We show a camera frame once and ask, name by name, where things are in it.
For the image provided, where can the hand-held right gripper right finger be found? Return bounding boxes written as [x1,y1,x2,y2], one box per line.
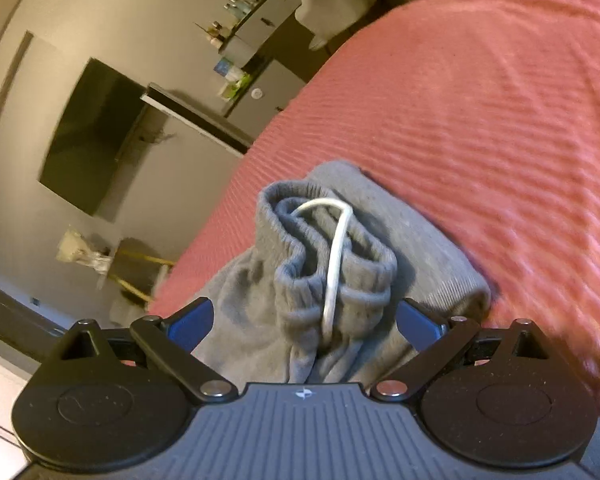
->
[370,298,555,404]

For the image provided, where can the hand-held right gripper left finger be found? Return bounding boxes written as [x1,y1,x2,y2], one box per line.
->
[60,296,233,404]

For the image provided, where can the grey sweat pants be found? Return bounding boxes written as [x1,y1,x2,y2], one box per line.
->
[191,160,493,386]

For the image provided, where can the gold tiered side table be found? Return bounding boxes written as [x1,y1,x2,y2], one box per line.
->
[107,237,177,312]

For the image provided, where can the wrapped flower bouquet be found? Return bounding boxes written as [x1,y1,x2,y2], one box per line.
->
[56,227,114,277]

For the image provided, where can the pink ribbed blanket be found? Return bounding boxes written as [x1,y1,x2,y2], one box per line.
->
[147,0,600,418]

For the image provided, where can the grey small cabinet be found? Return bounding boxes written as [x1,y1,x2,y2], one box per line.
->
[222,52,310,128]

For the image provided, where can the dark dresser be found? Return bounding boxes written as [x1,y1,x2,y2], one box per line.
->
[219,0,323,68]

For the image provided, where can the white wall shelf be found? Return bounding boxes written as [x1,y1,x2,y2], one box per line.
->
[140,82,254,157]

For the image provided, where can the black wall television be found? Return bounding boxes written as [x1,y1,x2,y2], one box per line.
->
[38,58,147,221]

